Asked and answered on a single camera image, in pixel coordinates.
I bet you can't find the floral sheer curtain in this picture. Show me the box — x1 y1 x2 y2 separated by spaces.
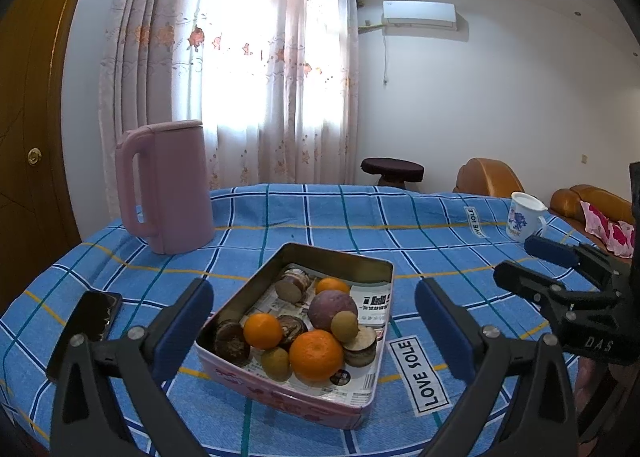
99 0 360 215

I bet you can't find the pink metal tin box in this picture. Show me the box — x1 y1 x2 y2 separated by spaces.
195 243 394 430

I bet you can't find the purple passion fruit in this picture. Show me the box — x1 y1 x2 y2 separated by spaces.
308 290 358 330

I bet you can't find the small orange tangerine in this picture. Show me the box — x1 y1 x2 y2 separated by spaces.
243 313 283 350
314 277 350 295

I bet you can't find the black smartphone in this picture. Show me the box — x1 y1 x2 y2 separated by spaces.
46 290 122 382

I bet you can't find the printed paper liner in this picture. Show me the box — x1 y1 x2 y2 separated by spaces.
240 264 392 407

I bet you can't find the dark brown round fruit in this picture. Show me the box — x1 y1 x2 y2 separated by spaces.
214 321 250 366

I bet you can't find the small brown longan fruit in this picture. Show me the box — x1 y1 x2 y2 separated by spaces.
330 311 359 343

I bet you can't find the white air conditioner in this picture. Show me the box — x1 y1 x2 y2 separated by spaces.
382 1 458 30

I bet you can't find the small green-brown kiwi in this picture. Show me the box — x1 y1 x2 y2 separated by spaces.
260 347 291 382

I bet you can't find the pink electric kettle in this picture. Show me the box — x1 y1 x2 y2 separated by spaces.
115 120 214 255

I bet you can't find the dark round stool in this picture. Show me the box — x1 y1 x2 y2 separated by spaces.
360 158 424 189

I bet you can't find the wooden door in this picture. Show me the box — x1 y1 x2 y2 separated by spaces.
0 0 80 307

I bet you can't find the dark brown date piece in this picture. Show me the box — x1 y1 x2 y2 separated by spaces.
278 315 308 351

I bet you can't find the pink floral cushion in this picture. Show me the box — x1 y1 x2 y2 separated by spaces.
580 201 636 259

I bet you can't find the orange leather armchair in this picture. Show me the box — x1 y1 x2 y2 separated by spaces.
454 158 524 198

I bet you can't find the white floral mug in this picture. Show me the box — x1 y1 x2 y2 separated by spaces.
506 191 548 243

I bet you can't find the orange leather sofa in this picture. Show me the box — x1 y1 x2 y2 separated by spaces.
550 184 634 234

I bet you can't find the large orange tangerine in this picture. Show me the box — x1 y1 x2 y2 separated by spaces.
288 329 344 382

